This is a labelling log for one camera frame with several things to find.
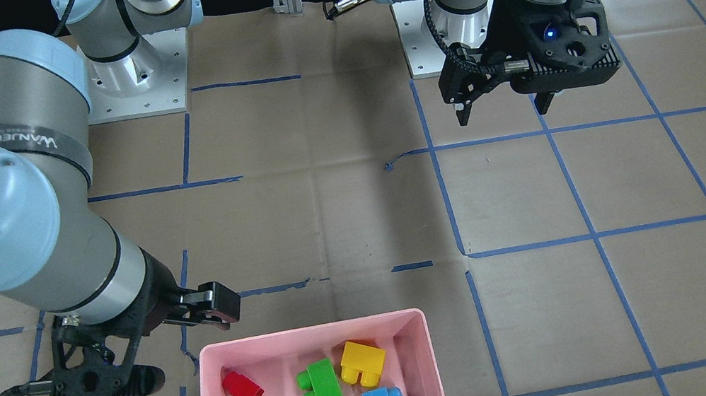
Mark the red toy block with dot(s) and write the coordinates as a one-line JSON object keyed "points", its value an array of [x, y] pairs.
{"points": [[238, 384]]}

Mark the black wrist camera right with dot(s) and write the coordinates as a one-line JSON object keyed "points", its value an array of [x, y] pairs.
{"points": [[90, 370]]}

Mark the yellow toy block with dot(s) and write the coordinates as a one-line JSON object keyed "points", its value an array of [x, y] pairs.
{"points": [[362, 364]]}

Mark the green toy block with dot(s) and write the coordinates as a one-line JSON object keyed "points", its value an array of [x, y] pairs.
{"points": [[319, 379]]}

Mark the pink plastic box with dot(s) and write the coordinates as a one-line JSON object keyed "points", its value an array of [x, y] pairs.
{"points": [[388, 354]]}

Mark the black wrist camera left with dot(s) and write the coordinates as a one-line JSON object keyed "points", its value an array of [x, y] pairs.
{"points": [[567, 45]]}

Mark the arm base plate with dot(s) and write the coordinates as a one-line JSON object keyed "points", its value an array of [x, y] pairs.
{"points": [[150, 81], [424, 56]]}

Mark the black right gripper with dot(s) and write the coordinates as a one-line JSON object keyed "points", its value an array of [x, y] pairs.
{"points": [[153, 297]]}

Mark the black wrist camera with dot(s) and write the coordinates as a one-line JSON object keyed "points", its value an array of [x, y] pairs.
{"points": [[567, 45], [90, 370]]}

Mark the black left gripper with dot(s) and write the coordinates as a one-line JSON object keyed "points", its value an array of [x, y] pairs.
{"points": [[514, 27]]}

